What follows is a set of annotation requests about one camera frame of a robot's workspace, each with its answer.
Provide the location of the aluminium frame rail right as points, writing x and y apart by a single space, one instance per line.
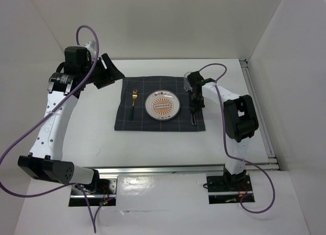
270 153

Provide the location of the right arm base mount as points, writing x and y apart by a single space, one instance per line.
221 193

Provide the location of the white orange patterned plate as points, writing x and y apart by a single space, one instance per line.
162 105

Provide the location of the silver table knife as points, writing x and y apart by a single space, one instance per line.
193 118

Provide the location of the gold fork green handle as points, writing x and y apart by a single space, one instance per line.
134 97

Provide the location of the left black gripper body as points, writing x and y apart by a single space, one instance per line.
84 70

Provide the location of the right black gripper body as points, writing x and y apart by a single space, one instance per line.
196 102

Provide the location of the aluminium frame rail front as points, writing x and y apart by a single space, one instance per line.
160 170

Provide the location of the clear wine glass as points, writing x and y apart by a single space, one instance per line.
186 84

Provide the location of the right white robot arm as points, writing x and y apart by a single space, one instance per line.
240 121

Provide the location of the aluminium frame rail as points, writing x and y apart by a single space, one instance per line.
270 153
160 170

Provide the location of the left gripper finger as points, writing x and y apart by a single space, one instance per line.
112 72
101 76

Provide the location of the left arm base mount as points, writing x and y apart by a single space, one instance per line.
103 194

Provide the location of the dark checked cloth placemat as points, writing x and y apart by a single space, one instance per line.
141 121

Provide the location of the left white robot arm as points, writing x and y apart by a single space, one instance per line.
44 161

